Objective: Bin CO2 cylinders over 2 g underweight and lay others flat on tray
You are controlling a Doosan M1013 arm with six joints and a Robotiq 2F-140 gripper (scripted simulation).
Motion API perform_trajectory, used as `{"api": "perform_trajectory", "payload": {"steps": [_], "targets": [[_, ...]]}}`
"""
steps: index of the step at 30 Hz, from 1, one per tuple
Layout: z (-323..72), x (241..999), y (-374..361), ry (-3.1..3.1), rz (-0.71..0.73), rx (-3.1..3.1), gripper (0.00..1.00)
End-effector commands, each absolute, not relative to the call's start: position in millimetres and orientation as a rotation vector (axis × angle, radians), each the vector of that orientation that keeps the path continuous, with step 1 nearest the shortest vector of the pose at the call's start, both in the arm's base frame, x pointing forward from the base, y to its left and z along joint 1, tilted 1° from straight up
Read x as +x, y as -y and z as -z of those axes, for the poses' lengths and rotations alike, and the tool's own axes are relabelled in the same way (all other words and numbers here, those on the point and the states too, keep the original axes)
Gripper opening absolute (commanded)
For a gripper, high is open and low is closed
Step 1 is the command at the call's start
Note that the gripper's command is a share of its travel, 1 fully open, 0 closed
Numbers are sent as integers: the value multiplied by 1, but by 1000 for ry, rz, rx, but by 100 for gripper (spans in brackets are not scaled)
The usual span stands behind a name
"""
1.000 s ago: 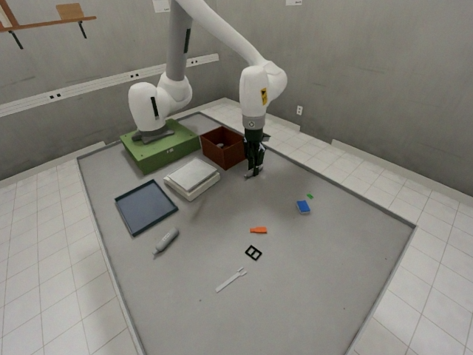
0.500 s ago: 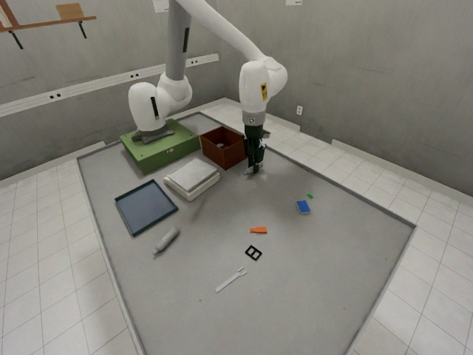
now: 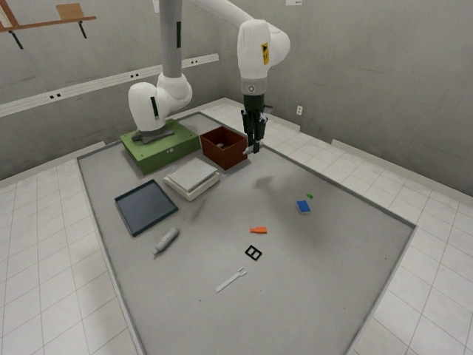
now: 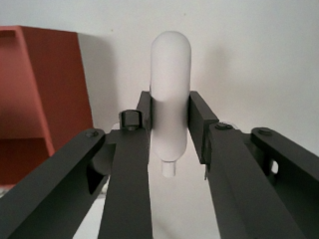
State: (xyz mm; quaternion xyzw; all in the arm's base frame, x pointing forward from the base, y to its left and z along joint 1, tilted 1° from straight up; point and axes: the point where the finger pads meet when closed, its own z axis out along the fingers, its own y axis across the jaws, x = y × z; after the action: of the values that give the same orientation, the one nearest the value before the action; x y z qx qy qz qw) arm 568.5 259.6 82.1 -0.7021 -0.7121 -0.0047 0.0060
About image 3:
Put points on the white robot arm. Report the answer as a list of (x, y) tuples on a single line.
[(260, 45)]

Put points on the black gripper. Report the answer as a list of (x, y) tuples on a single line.
[(253, 119)]

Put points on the red open box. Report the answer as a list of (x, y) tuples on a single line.
[(233, 146)]

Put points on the grey table edge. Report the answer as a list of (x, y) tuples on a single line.
[(365, 199)]

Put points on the orange block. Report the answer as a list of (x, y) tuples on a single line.
[(259, 230)]

